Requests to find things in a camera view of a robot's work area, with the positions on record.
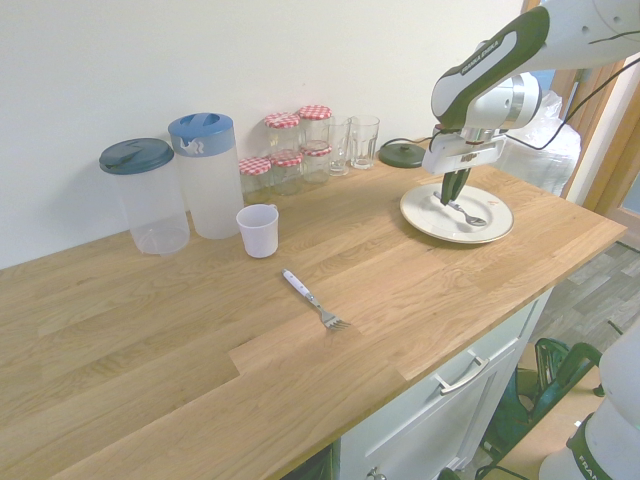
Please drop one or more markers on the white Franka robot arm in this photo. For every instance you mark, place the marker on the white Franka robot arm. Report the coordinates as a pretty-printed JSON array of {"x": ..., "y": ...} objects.
[{"x": 480, "y": 65}]

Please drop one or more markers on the wide clear drinking glass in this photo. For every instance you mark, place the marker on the wide clear drinking glass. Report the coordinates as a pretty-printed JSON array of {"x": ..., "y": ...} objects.
[{"x": 364, "y": 142}]

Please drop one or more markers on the slim clear drinking glass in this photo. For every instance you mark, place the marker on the slim clear drinking glass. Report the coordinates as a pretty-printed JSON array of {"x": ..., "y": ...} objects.
[{"x": 339, "y": 150}]

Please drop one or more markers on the glass jar red checked lid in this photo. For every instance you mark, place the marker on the glass jar red checked lid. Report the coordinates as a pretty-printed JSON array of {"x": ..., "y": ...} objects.
[
  {"x": 286, "y": 172},
  {"x": 281, "y": 132},
  {"x": 255, "y": 175},
  {"x": 315, "y": 122},
  {"x": 316, "y": 162}
]

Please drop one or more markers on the white plastic cup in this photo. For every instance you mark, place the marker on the white plastic cup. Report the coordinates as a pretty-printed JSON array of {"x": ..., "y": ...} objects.
[{"x": 257, "y": 235}]

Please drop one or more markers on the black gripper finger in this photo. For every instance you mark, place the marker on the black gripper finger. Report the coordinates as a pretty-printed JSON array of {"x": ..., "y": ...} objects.
[
  {"x": 461, "y": 181},
  {"x": 446, "y": 190}
]

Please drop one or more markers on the silver cabinet knob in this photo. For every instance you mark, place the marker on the silver cabinet knob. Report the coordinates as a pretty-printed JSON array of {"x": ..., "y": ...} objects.
[{"x": 375, "y": 473}]

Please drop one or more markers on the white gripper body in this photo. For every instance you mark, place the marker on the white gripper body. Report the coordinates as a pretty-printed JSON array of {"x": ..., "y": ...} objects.
[{"x": 450, "y": 155}]

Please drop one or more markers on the green bag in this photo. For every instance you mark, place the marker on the green bag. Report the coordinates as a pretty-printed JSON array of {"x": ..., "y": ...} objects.
[{"x": 550, "y": 370}]

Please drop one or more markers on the clear pitcher dark teal lid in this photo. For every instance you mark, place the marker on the clear pitcher dark teal lid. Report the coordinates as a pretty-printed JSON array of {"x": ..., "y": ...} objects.
[{"x": 150, "y": 210}]

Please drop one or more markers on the white plate with gold rim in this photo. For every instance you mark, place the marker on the white plate with gold rim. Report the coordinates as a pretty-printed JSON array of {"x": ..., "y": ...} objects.
[{"x": 430, "y": 220}]

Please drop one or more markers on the dark green round base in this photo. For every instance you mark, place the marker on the dark green round base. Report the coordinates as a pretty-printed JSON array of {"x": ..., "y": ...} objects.
[{"x": 400, "y": 155}]

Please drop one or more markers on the clear pitcher blue lid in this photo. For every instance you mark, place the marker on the clear pitcher blue lid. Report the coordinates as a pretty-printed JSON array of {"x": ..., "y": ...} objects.
[{"x": 210, "y": 190}]

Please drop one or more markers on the clear plastic bag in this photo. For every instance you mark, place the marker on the clear plastic bag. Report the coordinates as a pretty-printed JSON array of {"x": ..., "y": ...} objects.
[{"x": 550, "y": 160}]

